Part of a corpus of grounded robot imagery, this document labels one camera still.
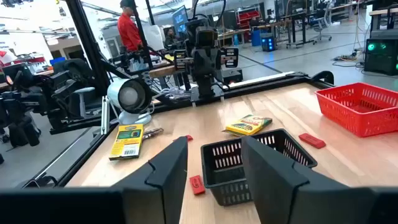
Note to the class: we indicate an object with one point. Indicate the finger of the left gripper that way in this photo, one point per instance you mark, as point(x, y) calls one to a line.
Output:
point(230, 57)
point(180, 60)

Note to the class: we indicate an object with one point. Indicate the blue bin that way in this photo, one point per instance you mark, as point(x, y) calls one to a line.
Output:
point(256, 38)

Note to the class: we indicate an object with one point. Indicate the red plastic basket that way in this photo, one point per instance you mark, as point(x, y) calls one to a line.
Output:
point(342, 121)

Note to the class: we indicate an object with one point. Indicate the green lit computer tower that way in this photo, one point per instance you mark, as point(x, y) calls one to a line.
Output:
point(381, 56)

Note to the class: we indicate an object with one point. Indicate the office chair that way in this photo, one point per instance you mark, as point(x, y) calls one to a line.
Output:
point(321, 21)

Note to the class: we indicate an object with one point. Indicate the red eraser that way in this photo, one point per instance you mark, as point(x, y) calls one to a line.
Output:
point(197, 185)
point(189, 137)
point(311, 141)

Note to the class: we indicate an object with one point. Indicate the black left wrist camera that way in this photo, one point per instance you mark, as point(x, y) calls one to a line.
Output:
point(206, 36)

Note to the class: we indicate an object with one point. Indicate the yellow green crayon box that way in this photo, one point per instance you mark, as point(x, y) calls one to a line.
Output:
point(248, 126)

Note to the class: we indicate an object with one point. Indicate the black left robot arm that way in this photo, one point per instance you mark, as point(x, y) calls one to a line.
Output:
point(203, 84)

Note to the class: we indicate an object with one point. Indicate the black box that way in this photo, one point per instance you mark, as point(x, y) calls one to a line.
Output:
point(126, 143)

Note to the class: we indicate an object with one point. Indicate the red storage shelf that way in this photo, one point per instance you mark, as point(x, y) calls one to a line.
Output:
point(248, 17)

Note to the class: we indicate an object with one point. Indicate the black plastic basket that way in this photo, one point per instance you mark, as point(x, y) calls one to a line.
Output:
point(208, 177)

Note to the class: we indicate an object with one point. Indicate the person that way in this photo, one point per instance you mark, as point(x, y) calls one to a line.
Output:
point(129, 31)
point(169, 39)

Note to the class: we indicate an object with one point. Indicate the blue lit computer tower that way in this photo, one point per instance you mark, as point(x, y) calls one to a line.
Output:
point(268, 43)

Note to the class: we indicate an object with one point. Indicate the computer monitor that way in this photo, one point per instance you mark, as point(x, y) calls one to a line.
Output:
point(180, 18)

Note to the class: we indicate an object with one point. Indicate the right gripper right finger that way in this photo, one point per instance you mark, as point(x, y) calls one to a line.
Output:
point(286, 193)

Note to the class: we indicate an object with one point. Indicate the black aluminium table frame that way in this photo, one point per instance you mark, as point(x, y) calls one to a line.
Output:
point(87, 40)

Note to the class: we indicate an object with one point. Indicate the black background robot arm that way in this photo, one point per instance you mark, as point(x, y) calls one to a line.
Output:
point(62, 90)

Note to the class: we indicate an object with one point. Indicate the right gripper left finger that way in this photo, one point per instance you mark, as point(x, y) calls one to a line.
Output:
point(161, 186)

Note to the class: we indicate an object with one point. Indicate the white cylindrical camera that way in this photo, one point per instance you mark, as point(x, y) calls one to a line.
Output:
point(118, 90)

